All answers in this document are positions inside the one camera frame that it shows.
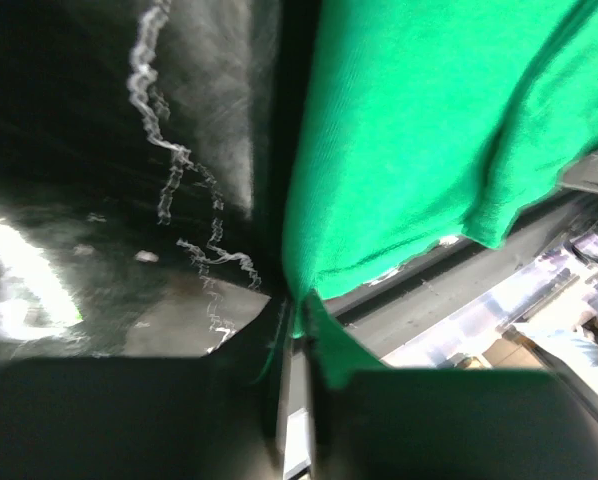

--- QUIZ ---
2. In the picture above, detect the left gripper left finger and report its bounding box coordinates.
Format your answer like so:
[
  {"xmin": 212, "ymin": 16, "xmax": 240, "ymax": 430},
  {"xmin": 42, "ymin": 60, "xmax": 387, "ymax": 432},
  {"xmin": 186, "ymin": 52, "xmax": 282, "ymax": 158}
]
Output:
[{"xmin": 0, "ymin": 297, "xmax": 292, "ymax": 479}]

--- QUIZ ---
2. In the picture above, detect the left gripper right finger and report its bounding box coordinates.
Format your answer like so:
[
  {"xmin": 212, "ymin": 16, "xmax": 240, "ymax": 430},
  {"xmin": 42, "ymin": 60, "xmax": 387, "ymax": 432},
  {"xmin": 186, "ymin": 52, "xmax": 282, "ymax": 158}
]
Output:
[{"xmin": 303, "ymin": 294, "xmax": 598, "ymax": 480}]

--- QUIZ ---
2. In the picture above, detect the green t shirt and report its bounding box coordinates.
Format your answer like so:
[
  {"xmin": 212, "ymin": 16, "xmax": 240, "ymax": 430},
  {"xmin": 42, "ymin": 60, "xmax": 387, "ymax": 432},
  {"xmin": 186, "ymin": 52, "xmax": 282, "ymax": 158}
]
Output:
[{"xmin": 283, "ymin": 0, "xmax": 598, "ymax": 391}]

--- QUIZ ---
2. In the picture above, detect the black marbled table mat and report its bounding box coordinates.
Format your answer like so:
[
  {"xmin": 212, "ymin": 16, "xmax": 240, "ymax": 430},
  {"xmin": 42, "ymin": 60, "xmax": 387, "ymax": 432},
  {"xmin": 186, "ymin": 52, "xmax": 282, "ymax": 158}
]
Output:
[{"xmin": 0, "ymin": 1, "xmax": 304, "ymax": 363}]

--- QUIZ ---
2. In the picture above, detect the aluminium frame rail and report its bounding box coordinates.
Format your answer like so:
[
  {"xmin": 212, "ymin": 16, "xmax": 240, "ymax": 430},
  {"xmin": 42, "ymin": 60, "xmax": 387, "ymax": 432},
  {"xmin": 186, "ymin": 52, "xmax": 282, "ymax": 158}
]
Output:
[{"xmin": 382, "ymin": 232, "xmax": 598, "ymax": 368}]

